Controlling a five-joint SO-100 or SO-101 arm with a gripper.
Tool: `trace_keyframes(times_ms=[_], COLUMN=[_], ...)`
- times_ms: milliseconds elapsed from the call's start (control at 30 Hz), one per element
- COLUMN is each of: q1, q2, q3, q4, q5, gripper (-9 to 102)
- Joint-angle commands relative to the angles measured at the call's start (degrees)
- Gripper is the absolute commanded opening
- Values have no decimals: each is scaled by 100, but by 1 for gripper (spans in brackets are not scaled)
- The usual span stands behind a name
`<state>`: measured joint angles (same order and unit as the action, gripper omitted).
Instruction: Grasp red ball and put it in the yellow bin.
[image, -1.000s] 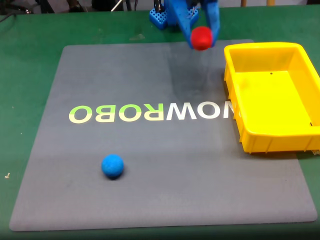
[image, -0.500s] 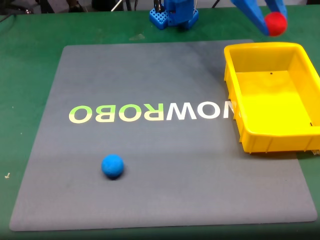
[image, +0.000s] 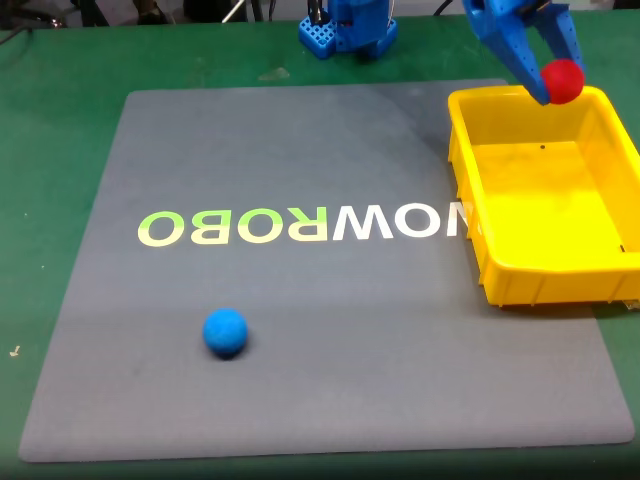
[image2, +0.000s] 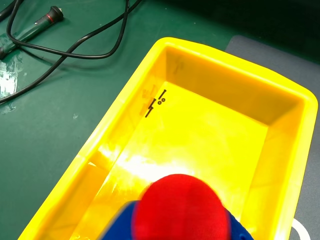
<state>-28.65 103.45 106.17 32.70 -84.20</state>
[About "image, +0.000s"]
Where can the red ball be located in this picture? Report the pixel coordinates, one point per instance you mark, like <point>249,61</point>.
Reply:
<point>564,82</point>

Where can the grey mat with lettering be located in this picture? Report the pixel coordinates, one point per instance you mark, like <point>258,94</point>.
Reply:
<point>300,325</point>

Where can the blue ball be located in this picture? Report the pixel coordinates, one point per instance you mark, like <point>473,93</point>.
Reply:
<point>225,332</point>

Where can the green table cloth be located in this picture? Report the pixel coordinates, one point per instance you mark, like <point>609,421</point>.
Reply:
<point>60,125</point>

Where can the small white scrap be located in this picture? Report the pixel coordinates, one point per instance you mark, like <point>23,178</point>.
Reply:
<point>14,351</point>

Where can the yellow plastic bin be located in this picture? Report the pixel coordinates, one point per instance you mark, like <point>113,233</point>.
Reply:
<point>545,200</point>

